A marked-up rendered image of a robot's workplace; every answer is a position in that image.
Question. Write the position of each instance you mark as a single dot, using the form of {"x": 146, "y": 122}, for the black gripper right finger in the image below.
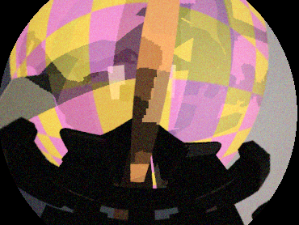
{"x": 169, "y": 152}

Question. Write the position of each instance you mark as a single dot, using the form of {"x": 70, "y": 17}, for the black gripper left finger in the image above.
{"x": 113, "y": 147}

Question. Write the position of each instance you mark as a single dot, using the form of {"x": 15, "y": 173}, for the long dark brown wooden rail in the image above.
{"x": 152, "y": 77}

